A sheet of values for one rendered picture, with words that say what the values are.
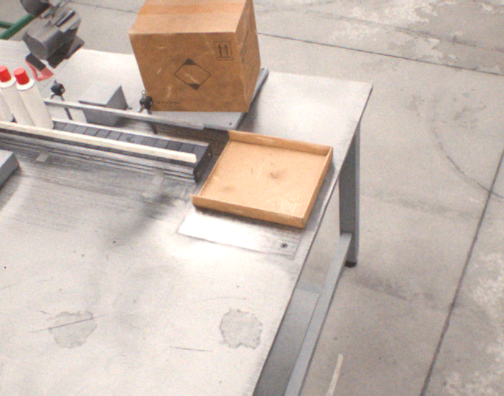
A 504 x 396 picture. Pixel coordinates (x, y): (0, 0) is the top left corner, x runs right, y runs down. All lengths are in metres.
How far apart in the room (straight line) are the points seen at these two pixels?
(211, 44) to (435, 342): 1.29
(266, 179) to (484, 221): 1.26
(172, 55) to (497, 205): 1.55
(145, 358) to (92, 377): 0.11
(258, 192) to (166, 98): 0.44
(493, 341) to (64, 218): 1.49
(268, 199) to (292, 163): 0.14
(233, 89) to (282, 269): 0.58
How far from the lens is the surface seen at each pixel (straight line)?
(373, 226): 2.56
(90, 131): 1.82
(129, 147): 1.67
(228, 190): 1.58
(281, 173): 1.61
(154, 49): 1.73
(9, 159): 1.86
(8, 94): 1.84
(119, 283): 1.47
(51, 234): 1.64
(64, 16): 1.42
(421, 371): 2.22
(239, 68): 1.70
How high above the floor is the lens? 1.96
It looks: 46 degrees down
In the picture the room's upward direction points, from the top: 10 degrees counter-clockwise
